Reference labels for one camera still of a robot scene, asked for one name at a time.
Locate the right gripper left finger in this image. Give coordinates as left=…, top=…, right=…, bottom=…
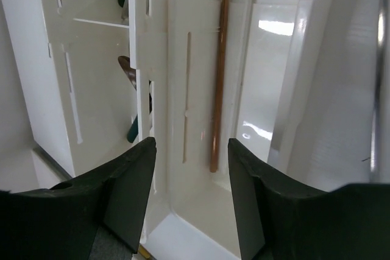
left=1, top=137, right=157, bottom=259

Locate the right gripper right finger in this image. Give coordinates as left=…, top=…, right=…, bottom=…
left=228, top=138, right=389, bottom=259

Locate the gold spoon green handle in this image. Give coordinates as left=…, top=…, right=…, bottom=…
left=126, top=116, right=139, bottom=144

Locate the brown wooden spoon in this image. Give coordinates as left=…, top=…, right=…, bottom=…
left=118, top=55, right=137, bottom=90

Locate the copper chopstick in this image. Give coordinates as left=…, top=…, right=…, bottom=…
left=210, top=0, right=229, bottom=173

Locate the silver metal chopstick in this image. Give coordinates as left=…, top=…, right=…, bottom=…
left=369, top=0, right=387, bottom=183

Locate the large white divided tray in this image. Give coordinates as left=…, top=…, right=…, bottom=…
left=2, top=0, right=137, bottom=177

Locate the narrow white tray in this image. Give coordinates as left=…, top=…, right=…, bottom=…
left=129, top=0, right=332, bottom=259

